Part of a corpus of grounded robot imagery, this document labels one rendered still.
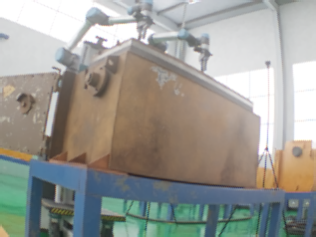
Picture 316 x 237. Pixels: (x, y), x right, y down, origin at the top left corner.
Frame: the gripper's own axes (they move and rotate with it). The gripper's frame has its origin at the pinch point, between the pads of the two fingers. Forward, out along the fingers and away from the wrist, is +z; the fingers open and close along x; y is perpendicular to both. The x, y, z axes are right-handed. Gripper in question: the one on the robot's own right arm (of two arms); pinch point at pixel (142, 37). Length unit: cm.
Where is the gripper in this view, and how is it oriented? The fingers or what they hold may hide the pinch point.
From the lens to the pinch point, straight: 194.2
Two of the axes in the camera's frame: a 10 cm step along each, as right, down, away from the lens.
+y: 7.8, 2.3, 5.8
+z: -1.2, 9.7, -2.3
